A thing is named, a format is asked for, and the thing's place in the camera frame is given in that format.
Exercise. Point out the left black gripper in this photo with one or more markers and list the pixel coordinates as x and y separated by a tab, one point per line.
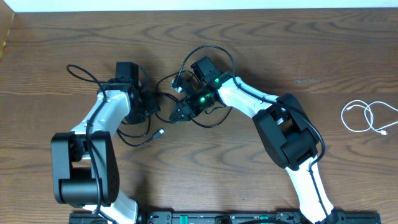
152	109

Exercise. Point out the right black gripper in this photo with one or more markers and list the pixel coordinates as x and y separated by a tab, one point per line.
186	109

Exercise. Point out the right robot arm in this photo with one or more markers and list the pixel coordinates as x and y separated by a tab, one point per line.
288	137

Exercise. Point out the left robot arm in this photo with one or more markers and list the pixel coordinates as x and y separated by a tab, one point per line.
84	168

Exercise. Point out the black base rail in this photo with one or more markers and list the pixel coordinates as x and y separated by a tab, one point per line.
284	217

